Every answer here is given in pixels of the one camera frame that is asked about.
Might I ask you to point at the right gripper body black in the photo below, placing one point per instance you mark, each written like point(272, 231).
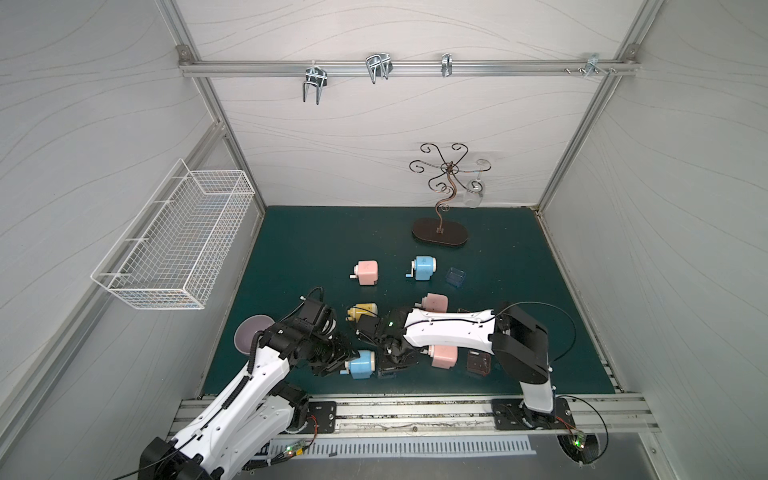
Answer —
point(372, 333)

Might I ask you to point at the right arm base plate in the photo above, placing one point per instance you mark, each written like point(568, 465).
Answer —
point(511, 414)

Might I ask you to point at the brown scroll metal stand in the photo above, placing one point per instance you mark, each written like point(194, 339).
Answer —
point(438, 230)

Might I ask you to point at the purple bowl left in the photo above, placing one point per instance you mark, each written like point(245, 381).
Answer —
point(247, 330)

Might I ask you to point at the pink sharpener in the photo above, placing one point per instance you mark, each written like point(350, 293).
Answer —
point(434, 303)
point(366, 272)
point(443, 357)

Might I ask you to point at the blue sharpener front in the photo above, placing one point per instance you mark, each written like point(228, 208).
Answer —
point(362, 367)

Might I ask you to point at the aluminium crossbar rail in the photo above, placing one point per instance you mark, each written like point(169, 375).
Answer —
point(401, 68)

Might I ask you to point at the blue sharpener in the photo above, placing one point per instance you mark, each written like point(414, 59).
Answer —
point(422, 268)
point(362, 367)

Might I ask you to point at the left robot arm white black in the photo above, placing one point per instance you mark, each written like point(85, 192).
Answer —
point(258, 404)

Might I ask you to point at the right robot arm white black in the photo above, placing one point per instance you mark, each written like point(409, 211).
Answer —
point(517, 340)

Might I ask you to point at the clear dark red tray front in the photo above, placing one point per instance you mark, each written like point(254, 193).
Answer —
point(479, 363)

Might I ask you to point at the white wire basket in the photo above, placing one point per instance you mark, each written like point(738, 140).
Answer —
point(172, 252)

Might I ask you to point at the clear wine glass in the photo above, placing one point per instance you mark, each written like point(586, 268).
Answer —
point(474, 192)

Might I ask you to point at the yellow pencil sharpener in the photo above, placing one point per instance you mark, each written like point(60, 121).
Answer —
point(357, 311)

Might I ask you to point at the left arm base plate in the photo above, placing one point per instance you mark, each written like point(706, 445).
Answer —
point(315, 416)

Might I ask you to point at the clear blue tray back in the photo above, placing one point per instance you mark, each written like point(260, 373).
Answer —
point(456, 277)

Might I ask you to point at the metal hook right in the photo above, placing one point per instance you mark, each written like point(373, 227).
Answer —
point(591, 68)

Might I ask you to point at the pink sharpener front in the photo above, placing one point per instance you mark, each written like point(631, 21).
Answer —
point(443, 357)

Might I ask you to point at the blue sharpener back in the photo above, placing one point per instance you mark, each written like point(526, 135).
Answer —
point(422, 268)

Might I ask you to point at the clear blue tray front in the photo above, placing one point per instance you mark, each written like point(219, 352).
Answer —
point(387, 373)

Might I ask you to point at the clear blue tray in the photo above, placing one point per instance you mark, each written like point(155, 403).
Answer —
point(387, 373)
point(456, 277)

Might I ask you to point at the dark green table mat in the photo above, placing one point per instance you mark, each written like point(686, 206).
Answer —
point(507, 259)

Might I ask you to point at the aluminium front rail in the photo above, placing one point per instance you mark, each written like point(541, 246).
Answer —
point(471, 415)

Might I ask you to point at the metal hook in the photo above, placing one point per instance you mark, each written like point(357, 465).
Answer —
point(316, 79)
point(379, 65)
point(591, 68)
point(446, 65)

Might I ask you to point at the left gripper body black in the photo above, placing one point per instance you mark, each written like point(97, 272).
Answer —
point(330, 357)

